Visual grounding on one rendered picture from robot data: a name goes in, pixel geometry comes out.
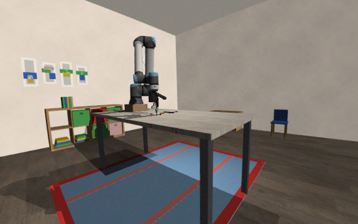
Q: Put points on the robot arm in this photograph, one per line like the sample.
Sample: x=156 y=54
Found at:
x=137 y=90

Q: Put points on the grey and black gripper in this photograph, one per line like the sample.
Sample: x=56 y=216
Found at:
x=153 y=99

